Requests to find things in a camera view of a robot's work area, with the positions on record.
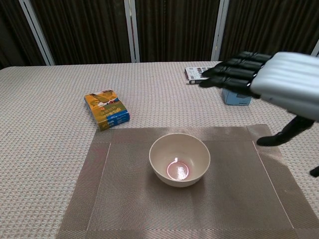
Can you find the silver partition post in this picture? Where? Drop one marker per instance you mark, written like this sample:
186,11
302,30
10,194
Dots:
132,32
37,32
219,30
316,49

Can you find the beige woven tablecloth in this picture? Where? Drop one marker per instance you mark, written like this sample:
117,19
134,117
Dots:
37,149

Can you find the orange and blue snack box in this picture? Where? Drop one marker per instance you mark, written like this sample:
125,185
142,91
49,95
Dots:
107,112

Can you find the light brown bowl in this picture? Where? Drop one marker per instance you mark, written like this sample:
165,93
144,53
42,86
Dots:
179,154

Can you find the dark brown curtain panel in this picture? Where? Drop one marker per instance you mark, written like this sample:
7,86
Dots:
174,30
84,30
12,32
269,27

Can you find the blue cube egg holder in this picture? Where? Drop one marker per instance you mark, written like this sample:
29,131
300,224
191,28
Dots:
234,99

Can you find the brown woven placemat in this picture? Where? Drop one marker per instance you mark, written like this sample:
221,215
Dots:
124,199

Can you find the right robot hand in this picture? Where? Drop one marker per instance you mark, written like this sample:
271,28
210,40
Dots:
286,82

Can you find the white box with colour swatches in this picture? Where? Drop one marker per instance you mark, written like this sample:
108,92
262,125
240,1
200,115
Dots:
194,74

